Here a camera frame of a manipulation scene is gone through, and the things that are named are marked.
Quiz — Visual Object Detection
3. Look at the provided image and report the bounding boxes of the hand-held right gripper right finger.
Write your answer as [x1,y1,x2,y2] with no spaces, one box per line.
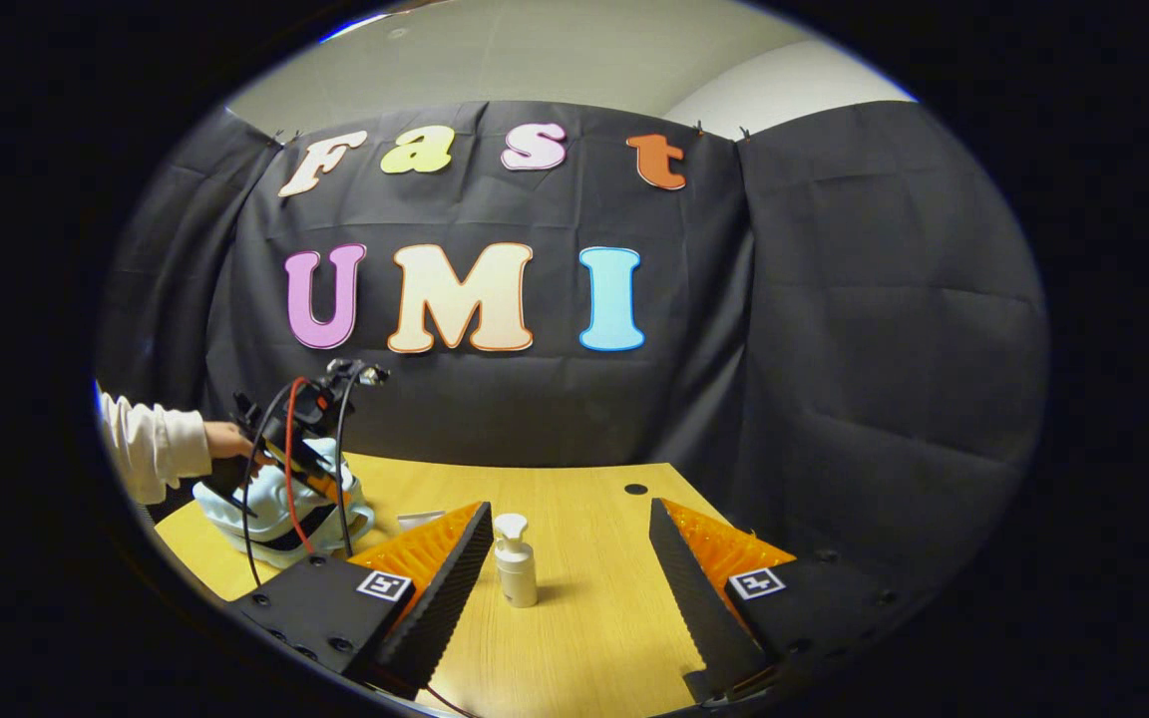
[647,497,935,704]

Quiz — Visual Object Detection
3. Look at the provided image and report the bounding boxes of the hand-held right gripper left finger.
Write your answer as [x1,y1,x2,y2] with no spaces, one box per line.
[225,501,496,699]

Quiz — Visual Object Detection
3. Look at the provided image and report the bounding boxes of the light blue suitcase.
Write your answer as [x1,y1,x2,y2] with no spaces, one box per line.
[193,439,376,569]

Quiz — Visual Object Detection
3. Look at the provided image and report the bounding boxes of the white pump bottle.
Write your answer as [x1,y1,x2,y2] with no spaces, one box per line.
[493,514,539,608]

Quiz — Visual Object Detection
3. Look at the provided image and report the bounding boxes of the black backdrop cloth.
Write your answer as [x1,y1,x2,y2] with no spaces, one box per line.
[96,100,1049,599]

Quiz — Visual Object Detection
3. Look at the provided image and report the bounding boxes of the black cable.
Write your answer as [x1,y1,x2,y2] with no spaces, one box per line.
[239,379,298,588]
[334,367,366,557]

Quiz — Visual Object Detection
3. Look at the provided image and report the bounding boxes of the red cable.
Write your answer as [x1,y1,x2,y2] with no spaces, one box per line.
[282,377,318,555]

